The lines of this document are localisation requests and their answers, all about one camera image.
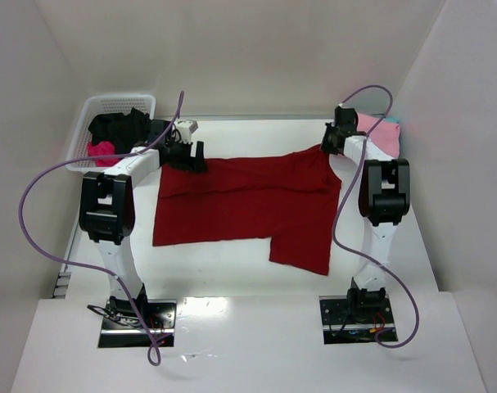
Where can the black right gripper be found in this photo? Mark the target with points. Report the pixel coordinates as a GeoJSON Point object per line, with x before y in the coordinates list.
{"type": "Point", "coordinates": [332, 142]}

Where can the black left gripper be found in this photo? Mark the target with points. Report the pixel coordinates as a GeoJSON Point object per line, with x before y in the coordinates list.
{"type": "Point", "coordinates": [196, 155]}

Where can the dark red t shirt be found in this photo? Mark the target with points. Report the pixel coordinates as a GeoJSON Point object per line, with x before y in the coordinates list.
{"type": "Point", "coordinates": [291, 200]}

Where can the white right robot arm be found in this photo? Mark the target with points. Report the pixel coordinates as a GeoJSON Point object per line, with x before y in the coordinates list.
{"type": "Point", "coordinates": [383, 201]}

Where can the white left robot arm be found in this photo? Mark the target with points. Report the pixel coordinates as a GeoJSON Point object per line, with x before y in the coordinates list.
{"type": "Point", "coordinates": [107, 215]}

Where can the folded teal t shirt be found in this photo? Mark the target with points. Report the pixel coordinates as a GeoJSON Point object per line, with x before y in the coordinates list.
{"type": "Point", "coordinates": [391, 120]}

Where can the folded pink t shirt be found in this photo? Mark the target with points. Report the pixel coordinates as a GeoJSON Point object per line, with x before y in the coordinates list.
{"type": "Point", "coordinates": [385, 136]}

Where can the black t shirt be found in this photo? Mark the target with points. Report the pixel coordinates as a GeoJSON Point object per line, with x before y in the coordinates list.
{"type": "Point", "coordinates": [124, 132]}

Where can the magenta t shirt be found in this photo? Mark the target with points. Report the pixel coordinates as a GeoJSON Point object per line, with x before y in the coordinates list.
{"type": "Point", "coordinates": [102, 154]}

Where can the white plastic basket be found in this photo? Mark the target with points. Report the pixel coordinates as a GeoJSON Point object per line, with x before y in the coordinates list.
{"type": "Point", "coordinates": [103, 104]}

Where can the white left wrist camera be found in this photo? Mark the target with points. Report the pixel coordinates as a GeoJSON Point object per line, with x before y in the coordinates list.
{"type": "Point", "coordinates": [186, 128]}

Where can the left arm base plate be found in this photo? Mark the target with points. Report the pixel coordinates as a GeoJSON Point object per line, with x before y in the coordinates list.
{"type": "Point", "coordinates": [122, 329]}

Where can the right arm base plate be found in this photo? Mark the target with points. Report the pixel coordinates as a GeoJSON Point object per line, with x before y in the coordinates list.
{"type": "Point", "coordinates": [342, 327]}

